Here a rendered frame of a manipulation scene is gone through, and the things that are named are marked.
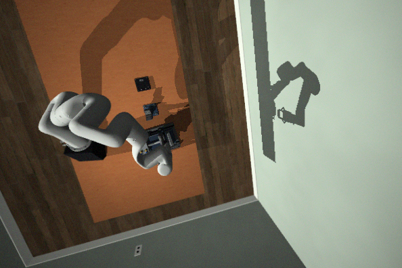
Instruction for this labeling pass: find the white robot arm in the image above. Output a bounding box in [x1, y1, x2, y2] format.
[39, 91, 173, 176]

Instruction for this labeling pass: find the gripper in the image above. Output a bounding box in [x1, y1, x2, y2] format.
[161, 139, 173, 157]

